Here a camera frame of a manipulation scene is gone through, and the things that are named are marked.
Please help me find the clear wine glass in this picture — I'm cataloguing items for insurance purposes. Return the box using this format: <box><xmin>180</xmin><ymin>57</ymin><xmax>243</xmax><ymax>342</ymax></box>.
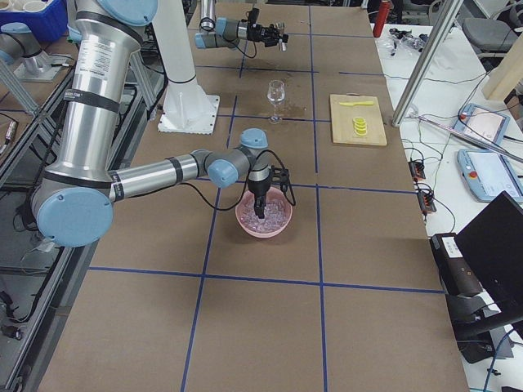
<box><xmin>266</xmin><ymin>80</ymin><xmax>285</xmax><ymax>124</ymax></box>

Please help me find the blue teach pendant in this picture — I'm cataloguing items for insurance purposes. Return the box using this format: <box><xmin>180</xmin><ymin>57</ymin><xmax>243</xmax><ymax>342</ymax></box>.
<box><xmin>454</xmin><ymin>103</ymin><xmax>510</xmax><ymax>145</ymax></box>
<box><xmin>457</xmin><ymin>149</ymin><xmax>522</xmax><ymax>203</ymax></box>

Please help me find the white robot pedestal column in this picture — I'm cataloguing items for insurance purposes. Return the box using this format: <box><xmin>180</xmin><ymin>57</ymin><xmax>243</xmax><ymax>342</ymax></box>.
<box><xmin>153</xmin><ymin>0</ymin><xmax>196</xmax><ymax>84</ymax></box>

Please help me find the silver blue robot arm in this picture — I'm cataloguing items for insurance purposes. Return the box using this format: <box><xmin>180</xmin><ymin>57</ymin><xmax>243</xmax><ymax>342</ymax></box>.
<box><xmin>30</xmin><ymin>1</ymin><xmax>289</xmax><ymax>247</ymax></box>
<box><xmin>194</xmin><ymin>1</ymin><xmax>288</xmax><ymax>51</ymax></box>

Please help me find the aluminium frame post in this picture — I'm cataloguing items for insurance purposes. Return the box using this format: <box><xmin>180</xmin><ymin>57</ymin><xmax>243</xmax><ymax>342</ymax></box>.
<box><xmin>391</xmin><ymin>0</ymin><xmax>463</xmax><ymax>127</ymax></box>

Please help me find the far blue teach pendant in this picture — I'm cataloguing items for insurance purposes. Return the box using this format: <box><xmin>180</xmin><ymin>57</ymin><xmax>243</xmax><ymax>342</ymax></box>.
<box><xmin>454</xmin><ymin>103</ymin><xmax>510</xmax><ymax>145</ymax></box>

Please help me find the blue storage bin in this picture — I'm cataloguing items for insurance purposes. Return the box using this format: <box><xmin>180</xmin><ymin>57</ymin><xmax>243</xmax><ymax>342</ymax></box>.
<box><xmin>1</xmin><ymin>1</ymin><xmax>68</xmax><ymax>42</ymax></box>

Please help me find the clear plastic bag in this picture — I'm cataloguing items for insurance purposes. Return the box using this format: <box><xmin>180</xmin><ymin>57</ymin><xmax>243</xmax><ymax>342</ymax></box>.
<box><xmin>388</xmin><ymin>28</ymin><xmax>429</xmax><ymax>56</ymax></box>

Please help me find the wooden black teleoperation stand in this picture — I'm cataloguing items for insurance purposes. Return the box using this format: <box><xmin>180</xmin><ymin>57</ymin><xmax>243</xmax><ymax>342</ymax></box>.
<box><xmin>482</xmin><ymin>35</ymin><xmax>523</xmax><ymax>101</ymax></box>

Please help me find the black printer box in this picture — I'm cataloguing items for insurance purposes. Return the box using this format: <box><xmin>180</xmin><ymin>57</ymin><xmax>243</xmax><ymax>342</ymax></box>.
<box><xmin>430</xmin><ymin>233</ymin><xmax>482</xmax><ymax>297</ymax></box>

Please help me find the pink bowl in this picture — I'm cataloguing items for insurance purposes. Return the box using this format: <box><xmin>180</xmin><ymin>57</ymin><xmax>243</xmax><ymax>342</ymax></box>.
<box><xmin>235</xmin><ymin>187</ymin><xmax>293</xmax><ymax>238</ymax></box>

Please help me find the grey office chair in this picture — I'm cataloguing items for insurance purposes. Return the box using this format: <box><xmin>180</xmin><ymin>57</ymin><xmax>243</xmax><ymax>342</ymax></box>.
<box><xmin>462</xmin><ymin>1</ymin><xmax>522</xmax><ymax>57</ymax></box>

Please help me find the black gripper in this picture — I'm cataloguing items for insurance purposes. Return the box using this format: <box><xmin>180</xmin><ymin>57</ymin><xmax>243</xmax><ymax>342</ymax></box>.
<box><xmin>246</xmin><ymin>7</ymin><xmax>288</xmax><ymax>47</ymax></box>
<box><xmin>247</xmin><ymin>165</ymin><xmax>291</xmax><ymax>198</ymax></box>

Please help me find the black monitor on stand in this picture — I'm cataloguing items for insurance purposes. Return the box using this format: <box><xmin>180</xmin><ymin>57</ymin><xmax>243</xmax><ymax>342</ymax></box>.
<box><xmin>455</xmin><ymin>191</ymin><xmax>522</xmax><ymax>310</ymax></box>

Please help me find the clear ice cubes pile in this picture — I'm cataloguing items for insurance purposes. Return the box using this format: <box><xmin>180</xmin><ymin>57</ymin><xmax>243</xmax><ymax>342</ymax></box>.
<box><xmin>240</xmin><ymin>198</ymin><xmax>288</xmax><ymax>234</ymax></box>

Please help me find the steel double jigger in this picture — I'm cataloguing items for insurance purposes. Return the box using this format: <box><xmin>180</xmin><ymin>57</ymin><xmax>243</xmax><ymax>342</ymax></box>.
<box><xmin>279</xmin><ymin>33</ymin><xmax>287</xmax><ymax>51</ymax></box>

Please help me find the near blue teach pendant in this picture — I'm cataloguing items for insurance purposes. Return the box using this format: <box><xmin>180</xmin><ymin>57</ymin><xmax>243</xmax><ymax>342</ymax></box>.
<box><xmin>457</xmin><ymin>149</ymin><xmax>522</xmax><ymax>203</ymax></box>

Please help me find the bamboo cutting board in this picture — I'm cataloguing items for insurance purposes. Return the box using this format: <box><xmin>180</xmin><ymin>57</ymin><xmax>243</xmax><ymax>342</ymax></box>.
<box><xmin>329</xmin><ymin>94</ymin><xmax>387</xmax><ymax>147</ymax></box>

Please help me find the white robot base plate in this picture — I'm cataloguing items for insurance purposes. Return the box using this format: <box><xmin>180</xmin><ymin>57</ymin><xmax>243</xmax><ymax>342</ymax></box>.
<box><xmin>158</xmin><ymin>93</ymin><xmax>220</xmax><ymax>135</ymax></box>

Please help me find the yellow plastic knife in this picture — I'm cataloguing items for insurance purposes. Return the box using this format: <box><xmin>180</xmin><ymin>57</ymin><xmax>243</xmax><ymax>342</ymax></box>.
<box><xmin>338</xmin><ymin>100</ymin><xmax>374</xmax><ymax>107</ymax></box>

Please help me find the red thermos bottle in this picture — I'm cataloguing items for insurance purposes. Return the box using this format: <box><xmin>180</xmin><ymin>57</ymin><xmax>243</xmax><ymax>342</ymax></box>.
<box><xmin>373</xmin><ymin>0</ymin><xmax>391</xmax><ymax>38</ymax></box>

